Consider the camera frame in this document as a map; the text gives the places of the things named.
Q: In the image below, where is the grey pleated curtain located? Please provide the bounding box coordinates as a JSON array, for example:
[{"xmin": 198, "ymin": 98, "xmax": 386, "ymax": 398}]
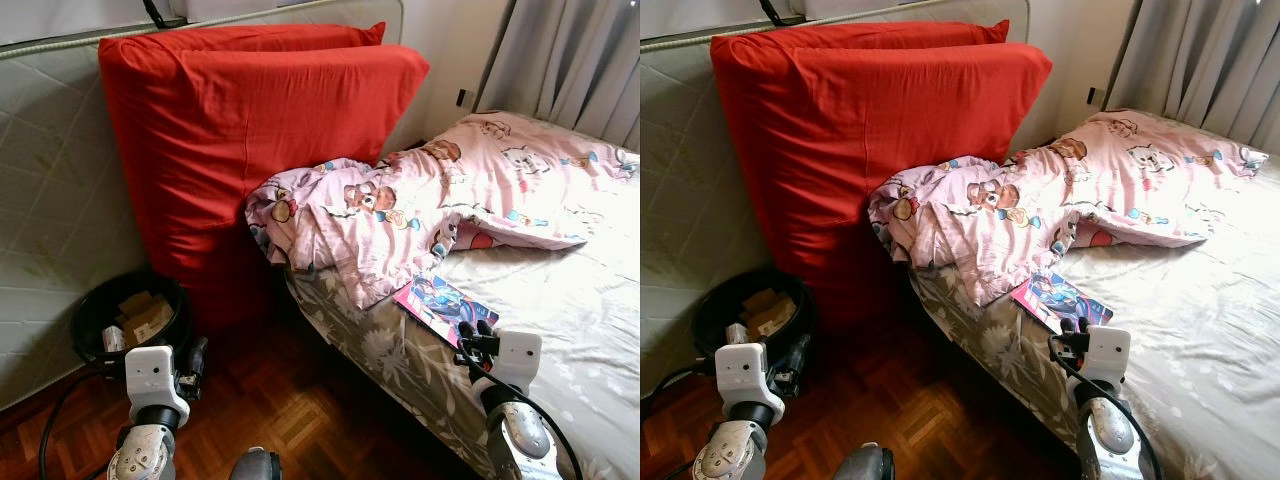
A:
[
  {"xmin": 1105, "ymin": 0, "xmax": 1280, "ymax": 154},
  {"xmin": 478, "ymin": 0, "xmax": 641, "ymax": 153}
]

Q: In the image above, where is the pink cartoon print blanket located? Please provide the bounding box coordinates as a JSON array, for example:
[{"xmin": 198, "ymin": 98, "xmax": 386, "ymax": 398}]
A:
[
  {"xmin": 245, "ymin": 110, "xmax": 640, "ymax": 311},
  {"xmin": 868, "ymin": 108, "xmax": 1269, "ymax": 309}
]

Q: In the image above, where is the red covered mattress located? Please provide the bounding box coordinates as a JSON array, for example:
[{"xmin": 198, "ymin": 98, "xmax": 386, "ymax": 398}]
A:
[
  {"xmin": 710, "ymin": 40, "xmax": 1053, "ymax": 327},
  {"xmin": 98, "ymin": 40, "xmax": 431, "ymax": 333},
  {"xmin": 100, "ymin": 21, "xmax": 387, "ymax": 53},
  {"xmin": 712, "ymin": 19, "xmax": 1011, "ymax": 53}
]

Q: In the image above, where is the white quilted mattress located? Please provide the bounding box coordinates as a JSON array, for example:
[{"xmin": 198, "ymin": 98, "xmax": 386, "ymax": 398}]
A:
[
  {"xmin": 640, "ymin": 0, "xmax": 1031, "ymax": 401},
  {"xmin": 0, "ymin": 0, "xmax": 406, "ymax": 411}
]

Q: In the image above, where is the bed with grey floral sheet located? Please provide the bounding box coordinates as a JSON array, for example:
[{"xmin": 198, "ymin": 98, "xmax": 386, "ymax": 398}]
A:
[
  {"xmin": 905, "ymin": 110, "xmax": 1280, "ymax": 480},
  {"xmin": 285, "ymin": 112, "xmax": 641, "ymax": 480}
]

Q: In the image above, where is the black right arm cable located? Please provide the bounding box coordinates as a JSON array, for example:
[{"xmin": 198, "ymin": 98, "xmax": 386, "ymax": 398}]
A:
[
  {"xmin": 470, "ymin": 360, "xmax": 584, "ymax": 480},
  {"xmin": 1050, "ymin": 340, "xmax": 1164, "ymax": 480}
]

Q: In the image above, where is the black round waste bin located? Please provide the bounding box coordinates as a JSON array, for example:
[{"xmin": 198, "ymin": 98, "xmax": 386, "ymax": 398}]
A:
[
  {"xmin": 693, "ymin": 268, "xmax": 816, "ymax": 363},
  {"xmin": 70, "ymin": 270, "xmax": 196, "ymax": 377}
]

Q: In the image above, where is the colourful comic magazine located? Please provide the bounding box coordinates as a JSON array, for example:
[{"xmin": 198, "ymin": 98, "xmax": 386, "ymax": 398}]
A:
[
  {"xmin": 393, "ymin": 275, "xmax": 501, "ymax": 349},
  {"xmin": 1010, "ymin": 272, "xmax": 1113, "ymax": 337}
]

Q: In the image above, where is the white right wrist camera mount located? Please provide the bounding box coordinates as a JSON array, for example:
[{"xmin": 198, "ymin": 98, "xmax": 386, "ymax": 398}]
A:
[
  {"xmin": 1083, "ymin": 325, "xmax": 1133, "ymax": 386},
  {"xmin": 487, "ymin": 330, "xmax": 543, "ymax": 393}
]

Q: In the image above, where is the brown cardboard scrap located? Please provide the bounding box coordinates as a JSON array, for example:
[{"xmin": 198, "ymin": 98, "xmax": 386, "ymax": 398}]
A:
[
  {"xmin": 115, "ymin": 290, "xmax": 174, "ymax": 347},
  {"xmin": 740, "ymin": 288, "xmax": 797, "ymax": 340}
]

